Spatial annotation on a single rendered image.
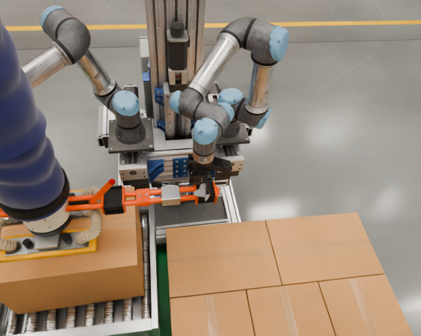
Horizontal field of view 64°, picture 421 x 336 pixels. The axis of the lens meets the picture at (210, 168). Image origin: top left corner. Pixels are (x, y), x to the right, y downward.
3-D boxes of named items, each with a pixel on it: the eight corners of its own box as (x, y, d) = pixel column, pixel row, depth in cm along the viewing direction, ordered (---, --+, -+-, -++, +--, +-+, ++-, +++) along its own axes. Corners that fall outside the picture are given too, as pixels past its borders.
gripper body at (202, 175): (187, 170, 127) (187, 149, 118) (209, 169, 129) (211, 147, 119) (189, 187, 123) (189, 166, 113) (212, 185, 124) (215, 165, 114)
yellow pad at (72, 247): (-2, 263, 122) (-7, 257, 118) (5, 239, 128) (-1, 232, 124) (96, 253, 128) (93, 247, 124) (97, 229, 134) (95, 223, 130)
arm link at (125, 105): (125, 131, 159) (121, 110, 148) (109, 117, 164) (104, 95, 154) (146, 120, 164) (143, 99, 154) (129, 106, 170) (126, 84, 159)
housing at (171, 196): (162, 207, 131) (162, 201, 127) (161, 193, 135) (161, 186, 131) (180, 205, 132) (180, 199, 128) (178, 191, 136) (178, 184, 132)
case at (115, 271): (17, 315, 160) (-22, 286, 129) (30, 239, 184) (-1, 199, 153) (145, 295, 170) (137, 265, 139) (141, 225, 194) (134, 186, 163)
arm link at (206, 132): (223, 121, 106) (211, 138, 101) (220, 144, 114) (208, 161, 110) (201, 111, 108) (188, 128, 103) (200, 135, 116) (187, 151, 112)
